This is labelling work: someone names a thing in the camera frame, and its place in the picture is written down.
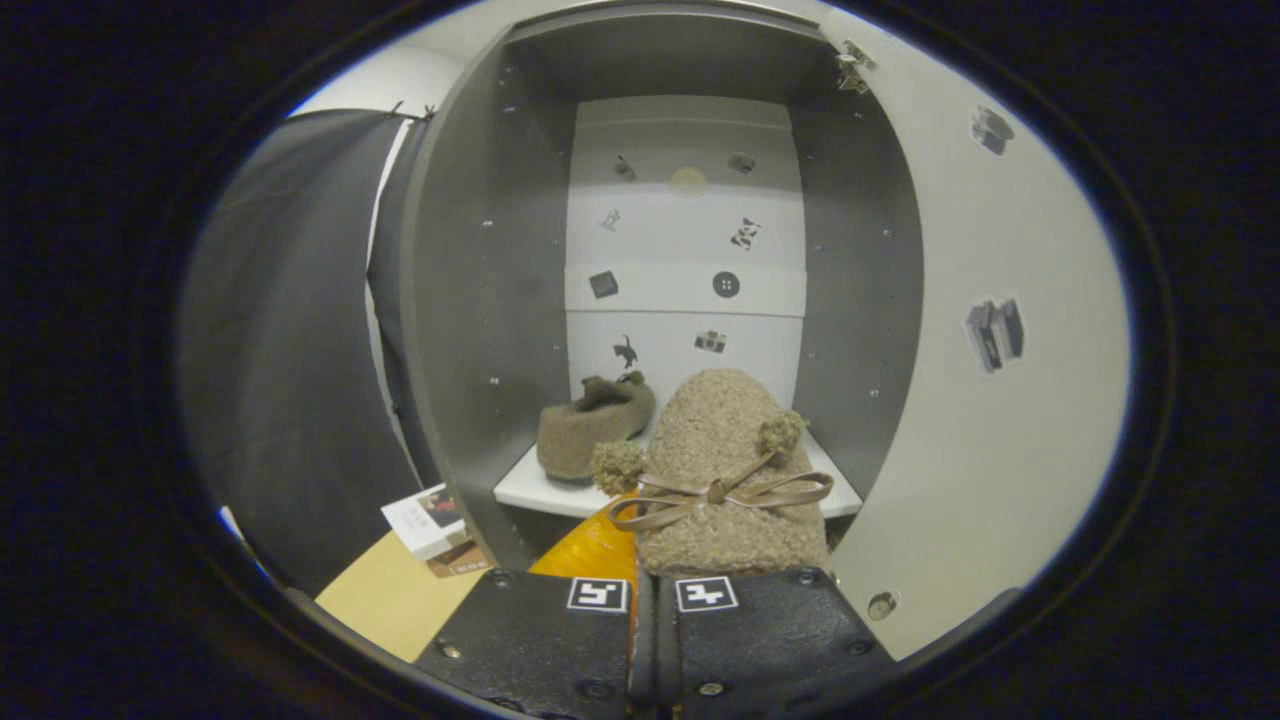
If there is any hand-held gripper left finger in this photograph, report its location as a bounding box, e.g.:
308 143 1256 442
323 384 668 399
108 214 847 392
413 495 656 720

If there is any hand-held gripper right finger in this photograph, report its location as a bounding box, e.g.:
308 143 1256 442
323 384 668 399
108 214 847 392
655 568 901 720

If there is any brown fuzzy shoe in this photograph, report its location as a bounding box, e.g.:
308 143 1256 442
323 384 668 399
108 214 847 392
536 371 658 483
590 368 836 579

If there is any dark grey shoe cabinet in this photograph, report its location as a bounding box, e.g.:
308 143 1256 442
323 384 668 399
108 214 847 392
400 5 926 571

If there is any metal door hinge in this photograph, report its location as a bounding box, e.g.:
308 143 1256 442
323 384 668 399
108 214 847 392
836 40 877 96

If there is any brown flat box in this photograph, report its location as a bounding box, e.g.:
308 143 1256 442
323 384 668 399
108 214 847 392
425 540 491 579

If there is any white printed box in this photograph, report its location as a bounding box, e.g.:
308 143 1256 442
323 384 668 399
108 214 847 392
381 484 471 561

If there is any black backdrop cloth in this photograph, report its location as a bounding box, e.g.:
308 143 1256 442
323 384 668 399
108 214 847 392
178 108 441 591

